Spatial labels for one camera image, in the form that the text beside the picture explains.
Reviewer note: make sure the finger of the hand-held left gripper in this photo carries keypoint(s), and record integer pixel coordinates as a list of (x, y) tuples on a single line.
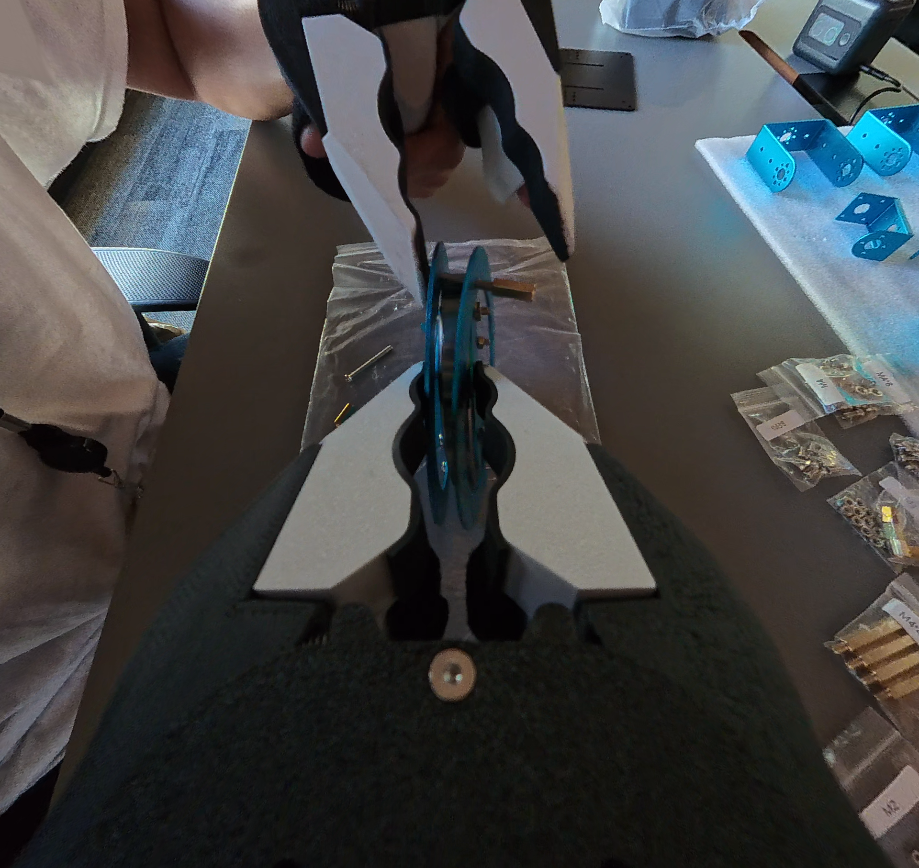
[(531, 93), (352, 93)]

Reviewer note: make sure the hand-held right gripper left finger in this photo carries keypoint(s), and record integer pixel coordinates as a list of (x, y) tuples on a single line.
[(337, 516)]

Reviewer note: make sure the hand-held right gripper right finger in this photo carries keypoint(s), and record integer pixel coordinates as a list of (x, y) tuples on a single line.
[(567, 516)]

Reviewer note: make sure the pile of clear hardware bags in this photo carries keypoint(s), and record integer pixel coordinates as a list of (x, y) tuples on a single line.
[(811, 452)]

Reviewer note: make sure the white flat tray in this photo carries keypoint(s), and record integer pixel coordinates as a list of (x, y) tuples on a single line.
[(825, 272)]

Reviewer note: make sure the person's beige shirt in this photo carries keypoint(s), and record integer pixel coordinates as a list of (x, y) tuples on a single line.
[(57, 380)]

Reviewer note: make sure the person's left hand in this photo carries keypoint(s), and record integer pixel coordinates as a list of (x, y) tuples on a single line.
[(431, 157)]

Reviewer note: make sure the set of blue metal parts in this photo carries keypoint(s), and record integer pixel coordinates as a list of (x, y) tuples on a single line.
[(782, 147)]

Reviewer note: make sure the blue round metal turntable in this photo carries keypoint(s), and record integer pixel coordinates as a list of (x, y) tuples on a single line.
[(434, 380)]

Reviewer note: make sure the black chair armrest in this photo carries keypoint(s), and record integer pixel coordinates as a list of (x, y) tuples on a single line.
[(151, 276)]

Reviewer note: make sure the long steel screw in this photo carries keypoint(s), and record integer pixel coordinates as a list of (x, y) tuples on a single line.
[(370, 363)]

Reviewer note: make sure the black flat plate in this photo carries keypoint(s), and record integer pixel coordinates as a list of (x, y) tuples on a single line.
[(599, 78)]

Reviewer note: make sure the grey desk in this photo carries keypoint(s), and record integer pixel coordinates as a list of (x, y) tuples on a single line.
[(682, 308)]

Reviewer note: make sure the clear plastic bag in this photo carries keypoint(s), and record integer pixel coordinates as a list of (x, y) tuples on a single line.
[(538, 358)]

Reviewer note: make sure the brass standoff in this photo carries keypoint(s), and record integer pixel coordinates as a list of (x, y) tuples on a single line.
[(513, 290)]

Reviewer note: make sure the dark box with pale label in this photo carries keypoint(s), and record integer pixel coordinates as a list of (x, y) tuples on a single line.
[(847, 28)]

